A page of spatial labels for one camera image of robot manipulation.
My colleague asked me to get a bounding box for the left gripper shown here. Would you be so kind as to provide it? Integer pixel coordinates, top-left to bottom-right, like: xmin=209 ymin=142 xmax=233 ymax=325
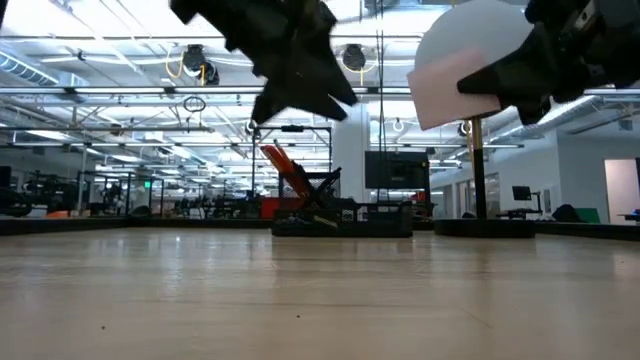
xmin=168 ymin=0 xmax=360 ymax=127

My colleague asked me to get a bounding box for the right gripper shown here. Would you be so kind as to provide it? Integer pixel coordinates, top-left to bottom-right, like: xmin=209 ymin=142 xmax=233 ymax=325
xmin=456 ymin=13 xmax=640 ymax=127

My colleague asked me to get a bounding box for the red pen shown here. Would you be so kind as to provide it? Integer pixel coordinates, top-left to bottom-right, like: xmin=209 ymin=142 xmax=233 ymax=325
xmin=259 ymin=143 xmax=302 ymax=192

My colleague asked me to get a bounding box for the yellow wooden pencil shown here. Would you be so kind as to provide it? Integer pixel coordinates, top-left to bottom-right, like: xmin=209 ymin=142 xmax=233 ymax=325
xmin=272 ymin=138 xmax=312 ymax=200

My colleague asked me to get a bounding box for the pink sticky note pad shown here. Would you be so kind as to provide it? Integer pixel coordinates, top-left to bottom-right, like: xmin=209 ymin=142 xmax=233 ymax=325
xmin=405 ymin=46 xmax=504 ymax=133

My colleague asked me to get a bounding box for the black mesh desk organizer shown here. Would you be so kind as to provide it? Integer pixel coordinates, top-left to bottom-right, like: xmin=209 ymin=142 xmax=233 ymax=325
xmin=270 ymin=166 xmax=415 ymax=240

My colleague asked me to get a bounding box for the white black globe table lamp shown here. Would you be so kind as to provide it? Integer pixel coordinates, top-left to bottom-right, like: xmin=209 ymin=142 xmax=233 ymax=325
xmin=414 ymin=0 xmax=539 ymax=239

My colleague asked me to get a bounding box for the large black monitor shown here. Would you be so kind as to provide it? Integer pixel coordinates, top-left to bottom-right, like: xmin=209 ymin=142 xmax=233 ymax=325
xmin=364 ymin=150 xmax=431 ymax=191

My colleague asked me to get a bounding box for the red storage bin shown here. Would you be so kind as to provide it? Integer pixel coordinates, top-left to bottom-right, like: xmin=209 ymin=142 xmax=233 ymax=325
xmin=258 ymin=195 xmax=283 ymax=220

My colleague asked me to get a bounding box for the green board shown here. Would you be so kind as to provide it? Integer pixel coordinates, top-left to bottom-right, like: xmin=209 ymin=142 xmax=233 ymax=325
xmin=574 ymin=206 xmax=602 ymax=225

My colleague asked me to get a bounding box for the black ceiling cord reel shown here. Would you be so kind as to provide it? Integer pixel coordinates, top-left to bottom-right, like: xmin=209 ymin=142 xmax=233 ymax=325
xmin=181 ymin=43 xmax=222 ymax=87
xmin=340 ymin=43 xmax=369 ymax=73

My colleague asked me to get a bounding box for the black aluminium table frame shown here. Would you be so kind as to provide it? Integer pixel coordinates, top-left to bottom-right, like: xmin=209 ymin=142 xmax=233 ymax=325
xmin=0 ymin=215 xmax=640 ymax=242

